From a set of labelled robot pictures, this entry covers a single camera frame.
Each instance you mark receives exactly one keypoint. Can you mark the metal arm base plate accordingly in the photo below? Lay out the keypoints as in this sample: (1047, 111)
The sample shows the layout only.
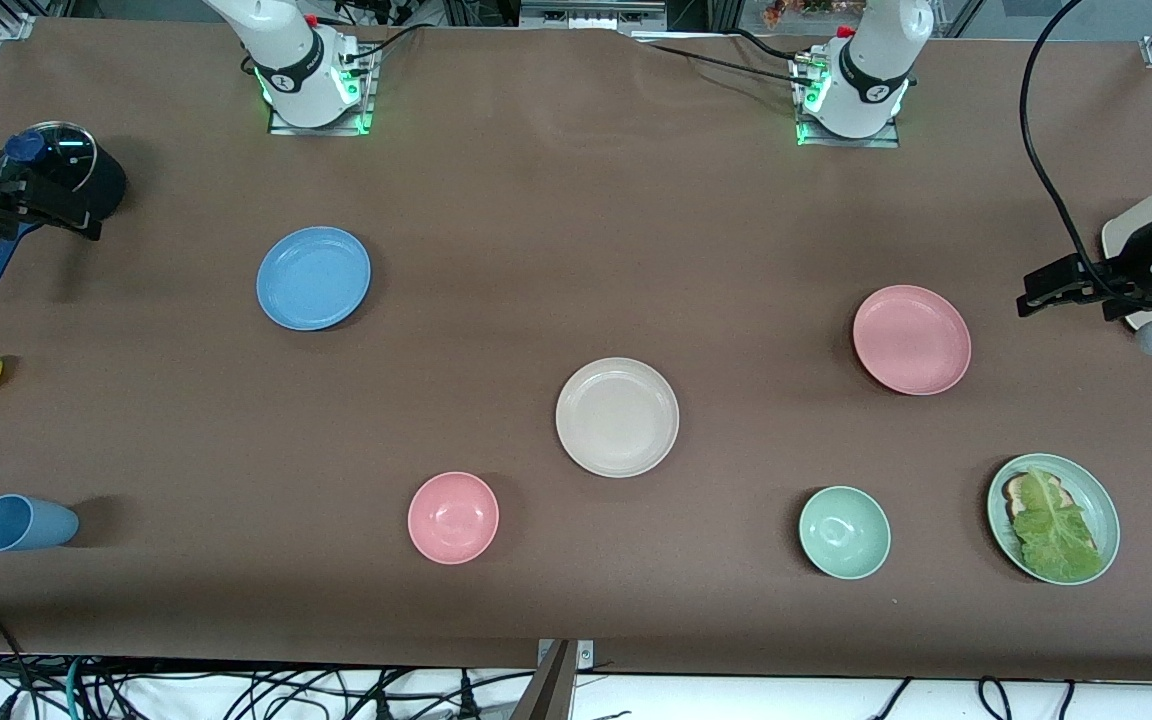
(886, 140)
(281, 125)

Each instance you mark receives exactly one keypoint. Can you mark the blue plastic cup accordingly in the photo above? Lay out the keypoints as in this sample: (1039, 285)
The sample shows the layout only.
(24, 523)

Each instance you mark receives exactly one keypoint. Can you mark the dark metal post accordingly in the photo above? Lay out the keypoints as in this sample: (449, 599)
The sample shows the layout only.
(548, 695)

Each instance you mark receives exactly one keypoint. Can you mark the green bowl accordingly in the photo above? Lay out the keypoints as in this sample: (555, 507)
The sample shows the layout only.
(844, 532)

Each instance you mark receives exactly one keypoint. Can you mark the pink bowl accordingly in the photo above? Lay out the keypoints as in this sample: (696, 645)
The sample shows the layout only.
(453, 518)

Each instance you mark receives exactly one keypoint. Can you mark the beige plate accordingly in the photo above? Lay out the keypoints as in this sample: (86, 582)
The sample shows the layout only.
(617, 417)

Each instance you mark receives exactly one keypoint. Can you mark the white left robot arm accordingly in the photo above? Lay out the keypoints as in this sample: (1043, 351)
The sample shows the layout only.
(871, 60)

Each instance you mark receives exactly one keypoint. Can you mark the grey metal device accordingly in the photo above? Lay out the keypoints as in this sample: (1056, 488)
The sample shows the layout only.
(591, 15)

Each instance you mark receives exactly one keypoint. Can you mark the brown table cover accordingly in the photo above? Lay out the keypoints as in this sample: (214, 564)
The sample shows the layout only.
(576, 250)

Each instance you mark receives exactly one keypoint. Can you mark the green lettuce leaf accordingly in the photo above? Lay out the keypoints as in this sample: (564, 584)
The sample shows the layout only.
(1056, 530)

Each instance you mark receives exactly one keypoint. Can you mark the colourful toy food pile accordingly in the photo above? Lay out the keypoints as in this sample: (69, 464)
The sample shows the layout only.
(786, 12)

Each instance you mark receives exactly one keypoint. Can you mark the pink plate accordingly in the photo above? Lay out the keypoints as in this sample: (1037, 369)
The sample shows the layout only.
(912, 340)

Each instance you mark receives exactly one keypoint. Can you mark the green plate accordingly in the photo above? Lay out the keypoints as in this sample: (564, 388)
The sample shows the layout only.
(1110, 520)

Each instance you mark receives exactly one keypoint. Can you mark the small metal bracket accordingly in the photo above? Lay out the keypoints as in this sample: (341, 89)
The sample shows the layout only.
(586, 655)

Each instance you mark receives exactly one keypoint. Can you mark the blue plate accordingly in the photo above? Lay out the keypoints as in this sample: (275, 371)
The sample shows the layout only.
(313, 278)

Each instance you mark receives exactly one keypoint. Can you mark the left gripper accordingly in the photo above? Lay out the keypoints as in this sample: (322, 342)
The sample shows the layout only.
(1128, 273)

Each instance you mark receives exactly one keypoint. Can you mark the toasted bread slice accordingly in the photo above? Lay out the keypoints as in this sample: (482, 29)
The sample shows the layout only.
(1016, 490)

